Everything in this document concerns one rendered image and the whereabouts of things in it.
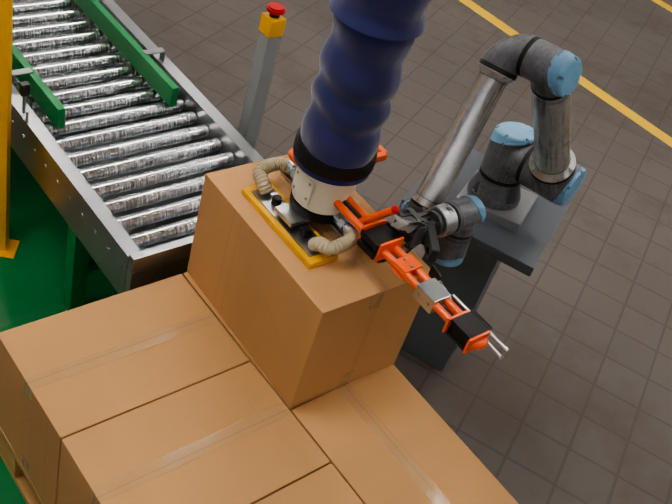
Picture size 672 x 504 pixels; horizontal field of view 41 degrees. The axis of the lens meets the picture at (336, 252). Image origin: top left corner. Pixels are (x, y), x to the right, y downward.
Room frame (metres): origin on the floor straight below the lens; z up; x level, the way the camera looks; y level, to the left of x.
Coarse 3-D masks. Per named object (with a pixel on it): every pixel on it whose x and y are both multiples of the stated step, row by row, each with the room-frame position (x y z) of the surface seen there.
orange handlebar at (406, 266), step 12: (288, 156) 2.11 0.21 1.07; (384, 156) 2.25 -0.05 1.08; (336, 204) 1.96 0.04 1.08; (348, 216) 1.92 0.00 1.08; (360, 228) 1.89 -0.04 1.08; (384, 252) 1.83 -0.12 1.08; (396, 252) 1.85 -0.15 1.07; (396, 264) 1.79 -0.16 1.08; (408, 264) 1.80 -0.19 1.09; (420, 264) 1.82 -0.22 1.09; (408, 276) 1.76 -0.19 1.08; (420, 276) 1.79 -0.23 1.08; (444, 312) 1.68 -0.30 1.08; (456, 312) 1.70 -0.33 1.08; (480, 348) 1.61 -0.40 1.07
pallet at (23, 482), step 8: (0, 432) 1.58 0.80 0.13; (0, 440) 1.58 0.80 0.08; (0, 448) 1.57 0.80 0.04; (8, 448) 1.54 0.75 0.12; (8, 456) 1.54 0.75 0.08; (16, 456) 1.50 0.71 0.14; (8, 464) 1.54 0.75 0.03; (16, 464) 1.51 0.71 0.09; (16, 472) 1.51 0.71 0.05; (24, 472) 1.47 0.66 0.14; (16, 480) 1.50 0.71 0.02; (24, 480) 1.51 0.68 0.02; (24, 488) 1.48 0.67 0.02; (32, 488) 1.43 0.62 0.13; (24, 496) 1.46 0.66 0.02; (32, 496) 1.47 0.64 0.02
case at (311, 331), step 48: (240, 192) 2.04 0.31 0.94; (288, 192) 2.11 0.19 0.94; (240, 240) 1.93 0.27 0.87; (240, 288) 1.90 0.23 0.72; (288, 288) 1.77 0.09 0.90; (336, 288) 1.78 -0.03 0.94; (384, 288) 1.85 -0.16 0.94; (240, 336) 1.86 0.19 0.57; (288, 336) 1.74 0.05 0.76; (336, 336) 1.74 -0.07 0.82; (384, 336) 1.90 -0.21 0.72; (288, 384) 1.70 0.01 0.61; (336, 384) 1.80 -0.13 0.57
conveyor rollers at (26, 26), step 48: (48, 0) 3.35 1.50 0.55; (48, 48) 3.07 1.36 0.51; (96, 48) 3.14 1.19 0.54; (96, 96) 2.86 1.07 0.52; (144, 96) 2.92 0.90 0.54; (96, 144) 2.58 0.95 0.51; (144, 144) 2.63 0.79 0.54; (192, 144) 2.71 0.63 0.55; (96, 192) 2.30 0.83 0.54; (144, 192) 2.37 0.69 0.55; (192, 192) 2.49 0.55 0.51; (144, 240) 2.15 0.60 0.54
